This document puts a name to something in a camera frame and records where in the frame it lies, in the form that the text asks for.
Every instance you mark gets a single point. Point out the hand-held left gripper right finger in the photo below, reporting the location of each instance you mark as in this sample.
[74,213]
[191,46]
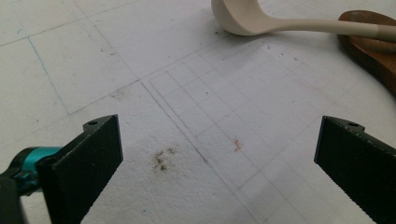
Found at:
[361,168]

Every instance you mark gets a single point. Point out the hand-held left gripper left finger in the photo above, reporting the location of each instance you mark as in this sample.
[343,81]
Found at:
[77,168]

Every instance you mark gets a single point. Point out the brown wooden spoon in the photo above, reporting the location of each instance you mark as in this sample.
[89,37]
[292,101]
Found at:
[376,59]

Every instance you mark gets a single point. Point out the beige ladle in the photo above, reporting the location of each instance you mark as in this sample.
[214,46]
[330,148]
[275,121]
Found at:
[236,18]

